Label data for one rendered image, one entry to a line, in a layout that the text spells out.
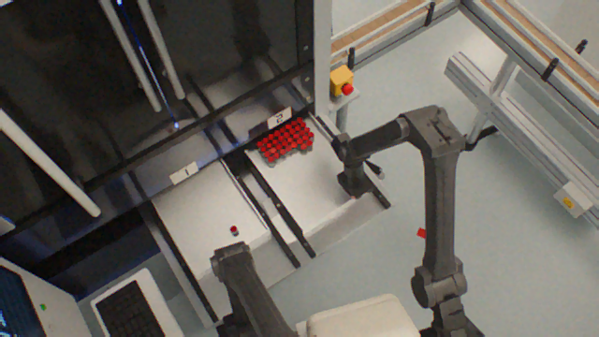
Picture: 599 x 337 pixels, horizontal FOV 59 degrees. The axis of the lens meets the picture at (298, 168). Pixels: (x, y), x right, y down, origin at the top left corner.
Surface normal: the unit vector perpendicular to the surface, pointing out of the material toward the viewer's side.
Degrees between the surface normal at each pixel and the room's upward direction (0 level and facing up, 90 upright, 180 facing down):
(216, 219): 0
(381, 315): 43
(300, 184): 0
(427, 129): 15
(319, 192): 0
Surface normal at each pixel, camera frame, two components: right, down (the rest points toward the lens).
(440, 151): 0.35, 0.40
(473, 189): -0.04, -0.44
